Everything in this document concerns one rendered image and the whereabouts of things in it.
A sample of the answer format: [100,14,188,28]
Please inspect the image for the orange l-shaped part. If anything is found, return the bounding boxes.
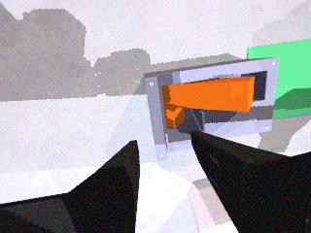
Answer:
[161,77,254,128]

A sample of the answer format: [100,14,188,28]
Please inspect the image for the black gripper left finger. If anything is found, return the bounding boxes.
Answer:
[0,140,140,233]

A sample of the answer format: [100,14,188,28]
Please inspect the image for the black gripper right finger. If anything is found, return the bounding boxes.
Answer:
[190,130,311,233]

